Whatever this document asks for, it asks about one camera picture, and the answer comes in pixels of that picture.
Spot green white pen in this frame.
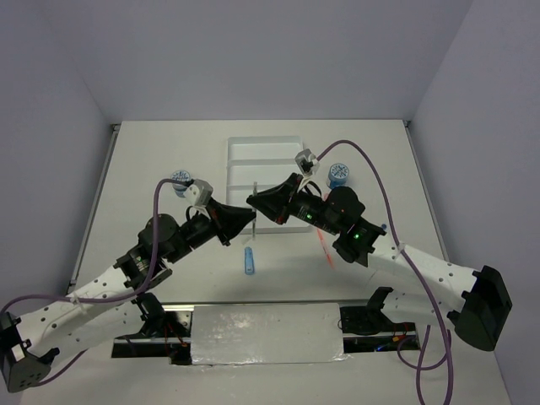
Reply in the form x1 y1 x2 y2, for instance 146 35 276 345
251 181 257 240

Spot white compartment tray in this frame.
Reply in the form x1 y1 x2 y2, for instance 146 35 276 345
226 136 304 208

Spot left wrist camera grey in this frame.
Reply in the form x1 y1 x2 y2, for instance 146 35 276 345
184 179 213 208

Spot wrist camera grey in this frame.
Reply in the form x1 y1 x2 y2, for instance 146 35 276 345
294 148 320 177
184 179 213 208

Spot silver foil covered plate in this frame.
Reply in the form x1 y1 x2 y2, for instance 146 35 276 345
191 303 346 365

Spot blue transparent eraser case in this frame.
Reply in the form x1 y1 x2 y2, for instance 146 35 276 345
244 246 256 275

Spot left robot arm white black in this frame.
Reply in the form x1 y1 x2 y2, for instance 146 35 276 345
1 200 256 393

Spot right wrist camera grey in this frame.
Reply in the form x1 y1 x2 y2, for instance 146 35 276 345
294 148 320 177

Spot blue cleaning putty jar left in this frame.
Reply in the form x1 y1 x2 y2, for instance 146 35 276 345
170 170 192 198

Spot orange highlighter pen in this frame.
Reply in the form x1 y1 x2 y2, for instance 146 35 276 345
316 228 335 270

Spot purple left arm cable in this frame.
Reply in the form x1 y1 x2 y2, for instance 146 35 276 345
0 178 195 385

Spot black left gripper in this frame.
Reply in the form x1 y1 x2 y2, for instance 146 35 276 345
166 196 256 263

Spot blue cleaning putty jar right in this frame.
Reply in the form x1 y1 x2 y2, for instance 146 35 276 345
327 163 350 189

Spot aluminium table edge rail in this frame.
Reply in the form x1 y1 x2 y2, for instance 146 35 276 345
66 123 122 294

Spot blue cleaning putty jar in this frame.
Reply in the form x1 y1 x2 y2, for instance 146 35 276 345
327 163 350 189
170 170 192 198

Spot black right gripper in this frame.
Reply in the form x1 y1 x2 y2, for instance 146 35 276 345
246 172 341 235

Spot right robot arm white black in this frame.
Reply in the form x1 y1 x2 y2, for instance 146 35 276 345
246 173 512 351

